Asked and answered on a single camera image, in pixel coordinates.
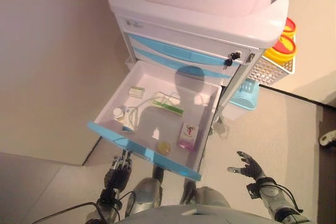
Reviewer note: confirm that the robot right leg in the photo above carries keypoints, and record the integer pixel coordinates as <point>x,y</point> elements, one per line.
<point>204,195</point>

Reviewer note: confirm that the white medical cart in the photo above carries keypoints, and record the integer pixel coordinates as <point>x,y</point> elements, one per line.
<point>199,6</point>

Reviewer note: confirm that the pink white medicine box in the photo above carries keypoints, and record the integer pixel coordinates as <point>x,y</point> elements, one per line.
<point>188,136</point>

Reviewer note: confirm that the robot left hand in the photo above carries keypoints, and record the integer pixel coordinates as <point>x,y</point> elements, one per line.
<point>119,171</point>

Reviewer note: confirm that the long green white medicine box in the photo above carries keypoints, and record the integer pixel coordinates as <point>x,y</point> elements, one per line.
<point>168,106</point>

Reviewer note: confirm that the blue-front cart drawer with medicines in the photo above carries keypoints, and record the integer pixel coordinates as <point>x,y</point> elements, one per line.
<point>162,129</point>

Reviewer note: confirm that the blue lidded waste bin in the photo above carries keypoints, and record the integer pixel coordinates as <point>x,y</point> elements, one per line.
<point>244,98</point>

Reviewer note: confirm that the small green white medicine box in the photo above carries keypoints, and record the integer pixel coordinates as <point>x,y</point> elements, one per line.
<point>136,92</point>

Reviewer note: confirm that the blue white medicine box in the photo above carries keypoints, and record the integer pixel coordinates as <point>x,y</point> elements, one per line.
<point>130,119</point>

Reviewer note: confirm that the grey robot torso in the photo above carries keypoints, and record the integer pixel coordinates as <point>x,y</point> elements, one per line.
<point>197,214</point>

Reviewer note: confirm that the robot leg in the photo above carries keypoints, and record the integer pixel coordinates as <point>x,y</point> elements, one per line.
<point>204,195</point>
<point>147,192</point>

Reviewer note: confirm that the small white pill bottle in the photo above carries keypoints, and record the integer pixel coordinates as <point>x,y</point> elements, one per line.
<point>119,112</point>

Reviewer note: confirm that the clear bottle of yellow capsules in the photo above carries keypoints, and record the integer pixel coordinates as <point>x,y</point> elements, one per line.
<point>164,147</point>

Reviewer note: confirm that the yellow sharps container red lid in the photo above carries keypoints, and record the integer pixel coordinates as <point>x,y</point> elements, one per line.
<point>279,48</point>
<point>290,27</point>

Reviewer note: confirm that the white perforated side basket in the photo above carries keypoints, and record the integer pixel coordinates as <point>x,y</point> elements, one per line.
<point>273,72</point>

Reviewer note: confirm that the robot left leg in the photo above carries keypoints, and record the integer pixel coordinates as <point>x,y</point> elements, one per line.
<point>147,192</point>

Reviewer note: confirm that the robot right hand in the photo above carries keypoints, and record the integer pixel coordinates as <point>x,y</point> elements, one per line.
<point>252,169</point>

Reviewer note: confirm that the robot right arm silver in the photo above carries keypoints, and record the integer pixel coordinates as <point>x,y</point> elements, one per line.
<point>275,195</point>

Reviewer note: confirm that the black cart keys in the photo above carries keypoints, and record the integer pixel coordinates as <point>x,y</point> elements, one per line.
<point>232,57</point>

